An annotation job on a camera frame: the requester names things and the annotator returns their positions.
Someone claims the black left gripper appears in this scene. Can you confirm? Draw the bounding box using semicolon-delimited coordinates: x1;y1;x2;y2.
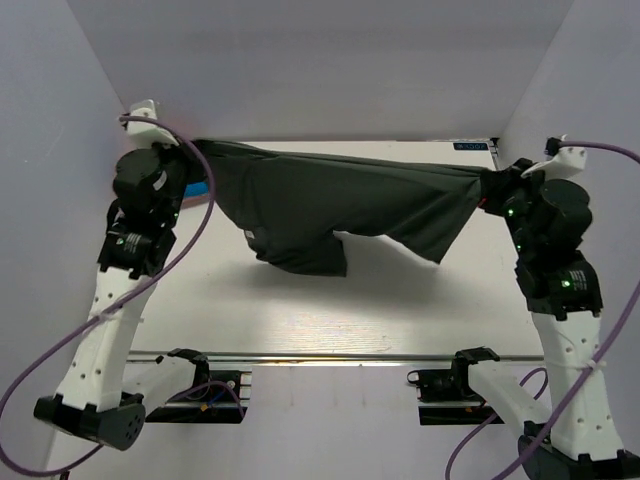
143;128;210;227

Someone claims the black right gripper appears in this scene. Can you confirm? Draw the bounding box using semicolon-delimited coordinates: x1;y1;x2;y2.
479;157;557;257

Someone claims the dark grey t-shirt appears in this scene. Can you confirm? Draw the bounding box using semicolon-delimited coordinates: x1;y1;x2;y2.
194;140;486;277

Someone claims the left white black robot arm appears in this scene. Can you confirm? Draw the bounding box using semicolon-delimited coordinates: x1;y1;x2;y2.
34;144;212;451

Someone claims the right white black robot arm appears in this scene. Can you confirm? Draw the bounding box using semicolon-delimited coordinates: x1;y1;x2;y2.
451;159;639;479

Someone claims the folded pink t-shirt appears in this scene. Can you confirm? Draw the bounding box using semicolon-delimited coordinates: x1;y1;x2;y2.
181;194;209;208

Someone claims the folded blue t-shirt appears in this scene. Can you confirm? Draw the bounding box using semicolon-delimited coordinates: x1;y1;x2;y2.
185;182;209;198

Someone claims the blue logo sticker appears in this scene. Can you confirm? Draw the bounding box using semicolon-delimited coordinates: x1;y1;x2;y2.
453;142;489;151

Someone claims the white front cover board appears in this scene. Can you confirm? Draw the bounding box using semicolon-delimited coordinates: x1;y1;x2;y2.
44;362;626;480

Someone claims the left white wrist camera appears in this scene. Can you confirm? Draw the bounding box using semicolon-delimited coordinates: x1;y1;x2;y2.
121;99;178;149

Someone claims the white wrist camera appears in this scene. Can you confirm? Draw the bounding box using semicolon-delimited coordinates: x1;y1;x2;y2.
121;99;178;149
521;135;587;181

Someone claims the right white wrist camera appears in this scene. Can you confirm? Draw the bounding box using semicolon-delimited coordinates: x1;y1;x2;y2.
521;135;587;181

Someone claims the aluminium table frame rail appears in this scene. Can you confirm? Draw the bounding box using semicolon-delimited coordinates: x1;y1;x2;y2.
487;137;504;170

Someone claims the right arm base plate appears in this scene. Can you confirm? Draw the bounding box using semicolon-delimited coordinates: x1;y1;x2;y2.
406;369;503;426

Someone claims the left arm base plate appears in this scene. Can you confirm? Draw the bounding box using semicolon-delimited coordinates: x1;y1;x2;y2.
146;369;252;424

